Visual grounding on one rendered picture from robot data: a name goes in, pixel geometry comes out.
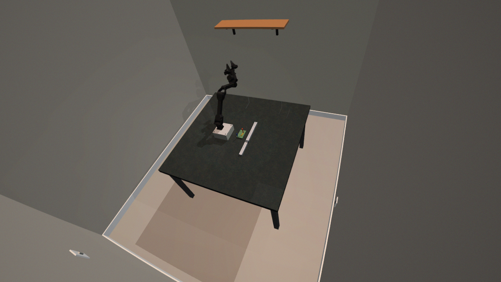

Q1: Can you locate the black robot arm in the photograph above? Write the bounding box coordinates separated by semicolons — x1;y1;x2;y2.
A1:
214;69;238;130

